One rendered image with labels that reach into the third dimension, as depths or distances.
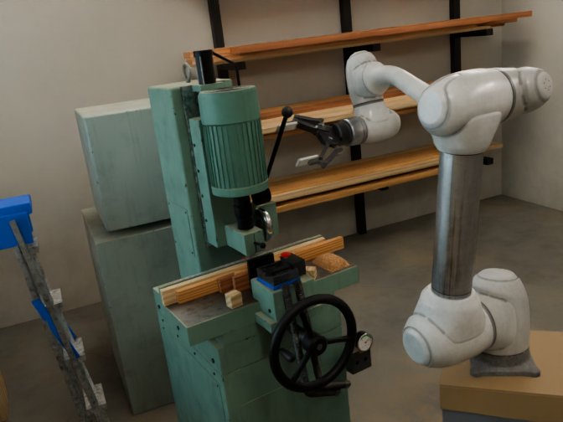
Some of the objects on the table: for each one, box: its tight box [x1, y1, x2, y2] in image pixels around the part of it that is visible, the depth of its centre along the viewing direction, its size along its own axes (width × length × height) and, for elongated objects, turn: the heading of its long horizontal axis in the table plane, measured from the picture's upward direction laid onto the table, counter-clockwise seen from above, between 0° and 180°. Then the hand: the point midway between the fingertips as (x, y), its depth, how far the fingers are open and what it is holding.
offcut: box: [225, 290, 243, 309], centre depth 168 cm, size 4×3×4 cm
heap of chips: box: [310, 253, 352, 272], centre depth 190 cm, size 8×12×3 cm
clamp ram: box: [246, 252, 275, 287], centre depth 176 cm, size 9×8×9 cm
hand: (290, 145), depth 173 cm, fingers open, 13 cm apart
